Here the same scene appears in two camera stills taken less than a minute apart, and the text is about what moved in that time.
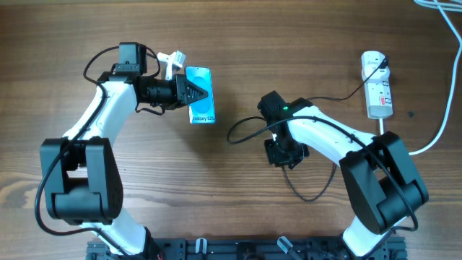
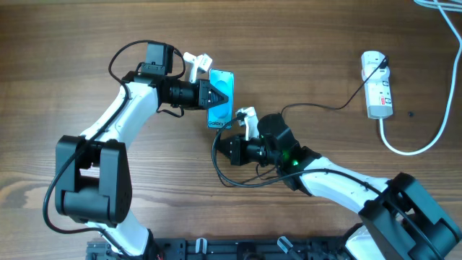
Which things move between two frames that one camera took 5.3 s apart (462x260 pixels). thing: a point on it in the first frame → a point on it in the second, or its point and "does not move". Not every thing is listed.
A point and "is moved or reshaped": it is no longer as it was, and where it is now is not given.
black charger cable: (336, 165) → (285, 107)
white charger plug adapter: (370, 61) does not move
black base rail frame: (247, 248) does not move
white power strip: (379, 99) does not move
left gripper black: (180, 84) → (203, 89)
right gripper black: (275, 157) → (237, 155)
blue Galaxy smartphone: (202, 112) is moved or reshaped
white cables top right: (442, 5) does not move
